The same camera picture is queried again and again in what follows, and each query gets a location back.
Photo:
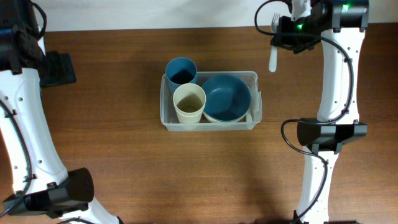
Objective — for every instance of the blue cup back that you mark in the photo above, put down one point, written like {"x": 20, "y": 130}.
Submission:
{"x": 170, "y": 87}

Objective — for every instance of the blue cup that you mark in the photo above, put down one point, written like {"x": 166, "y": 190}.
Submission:
{"x": 180, "y": 73}
{"x": 170, "y": 87}

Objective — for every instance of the white plastic fork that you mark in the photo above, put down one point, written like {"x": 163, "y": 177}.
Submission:
{"x": 273, "y": 55}

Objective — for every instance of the cream cup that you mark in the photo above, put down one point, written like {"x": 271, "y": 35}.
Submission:
{"x": 189, "y": 101}
{"x": 189, "y": 119}

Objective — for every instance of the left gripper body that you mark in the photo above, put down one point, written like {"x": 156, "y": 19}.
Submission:
{"x": 58, "y": 71}

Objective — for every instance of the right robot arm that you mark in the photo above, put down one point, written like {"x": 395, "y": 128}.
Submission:
{"x": 340, "y": 27}

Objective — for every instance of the blue cup front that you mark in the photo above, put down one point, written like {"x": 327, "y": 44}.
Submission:
{"x": 180, "y": 73}

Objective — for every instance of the blue bowl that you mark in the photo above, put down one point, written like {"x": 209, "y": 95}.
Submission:
{"x": 223, "y": 91}

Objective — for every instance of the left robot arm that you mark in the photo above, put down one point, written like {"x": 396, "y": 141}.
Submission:
{"x": 41, "y": 183}

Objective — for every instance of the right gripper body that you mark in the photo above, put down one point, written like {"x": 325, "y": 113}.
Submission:
{"x": 293, "y": 43}

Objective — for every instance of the cream bowl front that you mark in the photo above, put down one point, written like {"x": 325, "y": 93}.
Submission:
{"x": 213, "y": 120}

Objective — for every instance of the clear plastic container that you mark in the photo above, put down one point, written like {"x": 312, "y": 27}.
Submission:
{"x": 168, "y": 114}

